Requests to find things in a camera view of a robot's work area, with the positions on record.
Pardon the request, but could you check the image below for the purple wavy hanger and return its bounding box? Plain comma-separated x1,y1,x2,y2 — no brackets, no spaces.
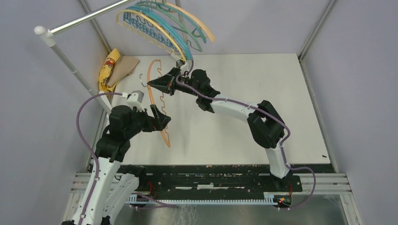
161,18,186,48

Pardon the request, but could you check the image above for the blue wavy hanger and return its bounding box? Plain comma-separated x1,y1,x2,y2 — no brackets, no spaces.
122,11,187,58
123,5,194,61

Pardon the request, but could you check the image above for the green wavy hanger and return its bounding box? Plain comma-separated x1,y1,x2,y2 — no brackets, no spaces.
135,0,214,52

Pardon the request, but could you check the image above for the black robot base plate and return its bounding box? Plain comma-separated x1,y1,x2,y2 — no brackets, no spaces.
115,164,303,201

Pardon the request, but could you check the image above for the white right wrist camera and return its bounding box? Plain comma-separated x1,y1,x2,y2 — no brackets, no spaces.
176,60,191,74

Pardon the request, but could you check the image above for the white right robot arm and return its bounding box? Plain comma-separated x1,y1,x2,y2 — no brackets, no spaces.
147,67,290,179

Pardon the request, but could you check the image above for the beige plastic hanger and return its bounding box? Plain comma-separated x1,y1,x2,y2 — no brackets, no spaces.
154,0,216,42

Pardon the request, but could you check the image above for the white clothes rack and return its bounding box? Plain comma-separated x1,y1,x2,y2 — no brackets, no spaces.
34,0,184,104

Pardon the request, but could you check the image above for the yellow patterned cloth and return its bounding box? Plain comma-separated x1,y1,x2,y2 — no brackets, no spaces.
98,48,121,92

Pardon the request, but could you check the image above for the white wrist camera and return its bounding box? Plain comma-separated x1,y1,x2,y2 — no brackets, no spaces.
176,60,191,74
122,90,145,112

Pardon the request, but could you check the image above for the beige cloth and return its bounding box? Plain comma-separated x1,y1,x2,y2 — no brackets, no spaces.
106,56,140,87

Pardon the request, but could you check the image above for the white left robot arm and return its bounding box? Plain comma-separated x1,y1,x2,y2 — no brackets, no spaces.
62,105,171,225

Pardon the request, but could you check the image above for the yellow wavy hanger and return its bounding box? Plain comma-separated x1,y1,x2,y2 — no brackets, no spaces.
115,8,188,63

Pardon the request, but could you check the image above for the teal plastic hanger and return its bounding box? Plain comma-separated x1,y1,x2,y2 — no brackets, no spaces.
135,0,215,44

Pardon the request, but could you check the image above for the orange wavy hanger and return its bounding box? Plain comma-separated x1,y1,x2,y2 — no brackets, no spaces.
140,59,171,148

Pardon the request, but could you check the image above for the white slotted cable duct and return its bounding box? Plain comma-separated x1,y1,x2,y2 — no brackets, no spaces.
126,194,278,206

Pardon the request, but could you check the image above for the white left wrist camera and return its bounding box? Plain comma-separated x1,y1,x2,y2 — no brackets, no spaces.
122,90,145,112

